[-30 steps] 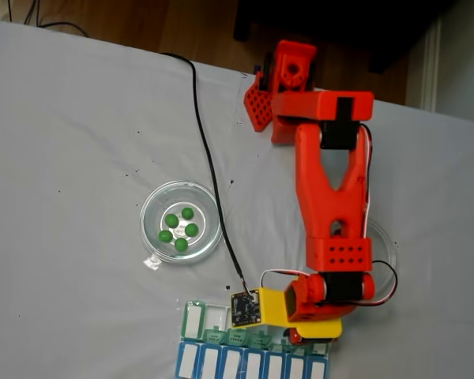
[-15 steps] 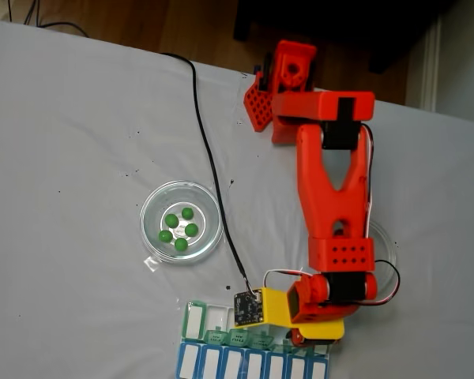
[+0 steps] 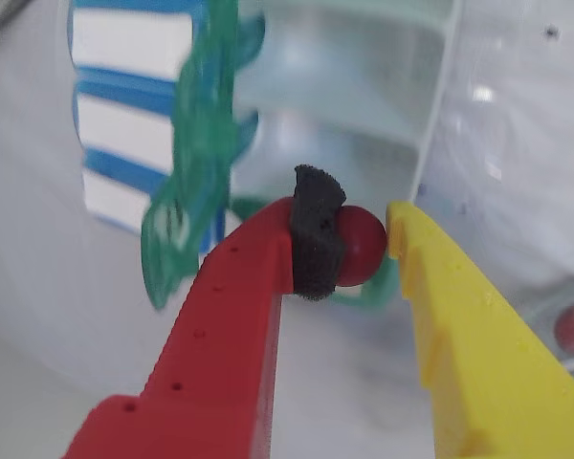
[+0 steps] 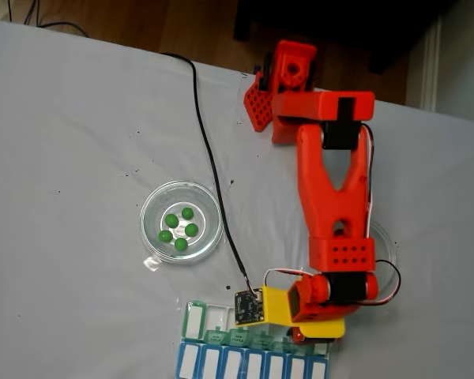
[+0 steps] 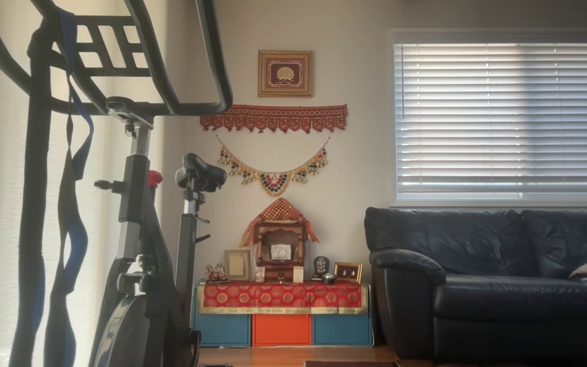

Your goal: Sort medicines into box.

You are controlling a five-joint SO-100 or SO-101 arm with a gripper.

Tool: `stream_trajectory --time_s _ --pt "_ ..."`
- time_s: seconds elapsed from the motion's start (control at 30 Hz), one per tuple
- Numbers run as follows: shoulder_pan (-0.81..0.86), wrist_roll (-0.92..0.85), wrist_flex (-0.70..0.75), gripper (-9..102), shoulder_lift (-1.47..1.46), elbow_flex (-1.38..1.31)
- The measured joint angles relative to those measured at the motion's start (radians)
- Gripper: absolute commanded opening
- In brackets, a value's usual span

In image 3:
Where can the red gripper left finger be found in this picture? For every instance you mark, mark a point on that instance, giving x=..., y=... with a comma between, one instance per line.
x=229, y=334

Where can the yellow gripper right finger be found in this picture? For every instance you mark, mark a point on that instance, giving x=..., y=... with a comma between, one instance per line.
x=483, y=373

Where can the weekly pill organizer box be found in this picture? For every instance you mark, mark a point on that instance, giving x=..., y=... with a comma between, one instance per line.
x=124, y=33

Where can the clear glass dish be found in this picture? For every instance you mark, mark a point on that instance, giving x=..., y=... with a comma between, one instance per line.
x=545, y=315

